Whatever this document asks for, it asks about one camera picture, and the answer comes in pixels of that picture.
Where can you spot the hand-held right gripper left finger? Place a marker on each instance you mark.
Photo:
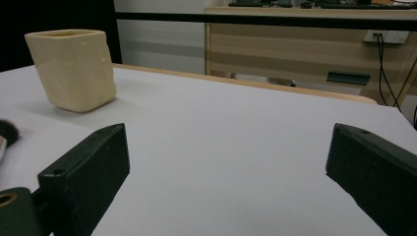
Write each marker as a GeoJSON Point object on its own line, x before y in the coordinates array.
{"type": "Point", "coordinates": [88, 170]}

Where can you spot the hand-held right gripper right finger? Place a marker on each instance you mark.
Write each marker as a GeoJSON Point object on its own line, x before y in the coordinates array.
{"type": "Point", "coordinates": [377, 173]}

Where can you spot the small dark ball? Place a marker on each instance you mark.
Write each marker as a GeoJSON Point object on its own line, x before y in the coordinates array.
{"type": "Point", "coordinates": [7, 132]}

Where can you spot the cream square cup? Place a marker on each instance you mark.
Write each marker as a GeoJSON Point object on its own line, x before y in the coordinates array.
{"type": "Point", "coordinates": [75, 72]}

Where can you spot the grey chair base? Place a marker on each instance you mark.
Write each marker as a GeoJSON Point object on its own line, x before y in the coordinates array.
{"type": "Point", "coordinates": [282, 82]}

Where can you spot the white power strip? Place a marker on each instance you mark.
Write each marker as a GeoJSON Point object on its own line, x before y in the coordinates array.
{"type": "Point", "coordinates": [393, 36]}

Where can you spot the white cabinet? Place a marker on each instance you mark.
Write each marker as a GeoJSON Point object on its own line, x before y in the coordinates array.
{"type": "Point", "coordinates": [160, 42]}

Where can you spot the light wooden desk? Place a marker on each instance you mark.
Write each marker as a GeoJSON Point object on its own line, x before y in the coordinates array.
{"type": "Point", "coordinates": [288, 55]}

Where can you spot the black curtain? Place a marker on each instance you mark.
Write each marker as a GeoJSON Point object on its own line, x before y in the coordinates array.
{"type": "Point", "coordinates": [49, 16]}

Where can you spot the black keyboard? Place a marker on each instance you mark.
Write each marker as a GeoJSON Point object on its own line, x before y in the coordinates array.
{"type": "Point", "coordinates": [259, 4]}
{"type": "Point", "coordinates": [360, 5]}

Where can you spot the black horizontal frame bar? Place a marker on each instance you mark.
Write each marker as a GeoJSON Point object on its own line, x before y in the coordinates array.
{"type": "Point", "coordinates": [262, 20]}

